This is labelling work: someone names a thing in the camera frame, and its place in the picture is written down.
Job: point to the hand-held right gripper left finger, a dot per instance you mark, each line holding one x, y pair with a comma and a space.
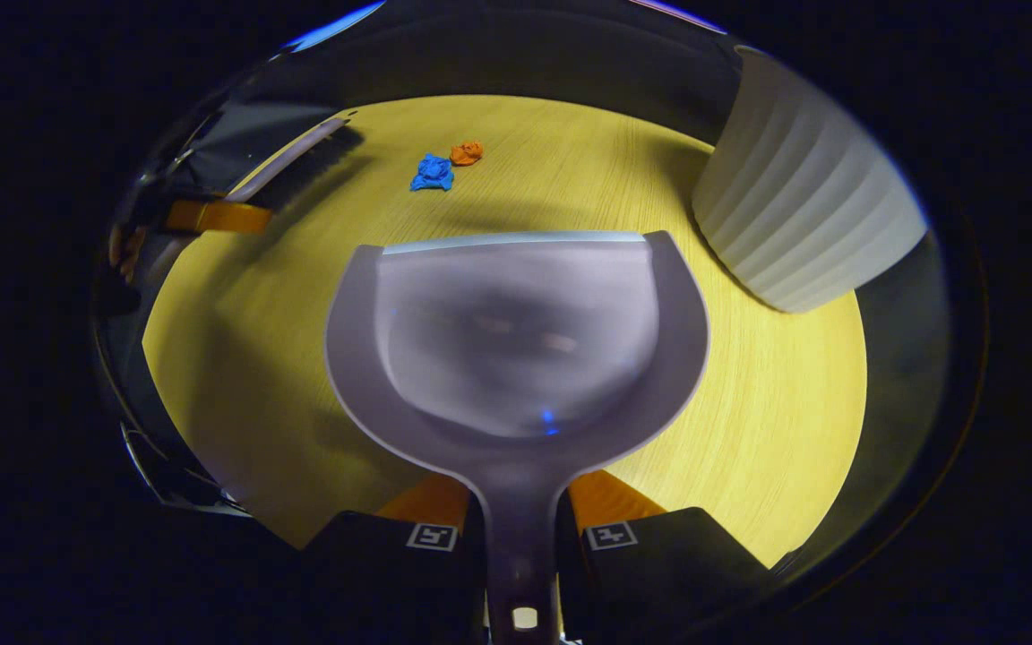
391, 582

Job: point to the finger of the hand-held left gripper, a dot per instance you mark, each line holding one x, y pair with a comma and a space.
220, 217

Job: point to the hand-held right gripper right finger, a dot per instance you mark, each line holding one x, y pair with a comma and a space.
659, 573

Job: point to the blue paper ball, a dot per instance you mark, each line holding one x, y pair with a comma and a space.
432, 173

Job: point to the orange paper ball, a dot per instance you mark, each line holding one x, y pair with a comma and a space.
467, 153

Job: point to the pink dustpan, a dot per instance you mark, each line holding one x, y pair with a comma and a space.
516, 340

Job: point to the white ribbed garbage bin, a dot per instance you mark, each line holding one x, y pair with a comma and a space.
803, 215

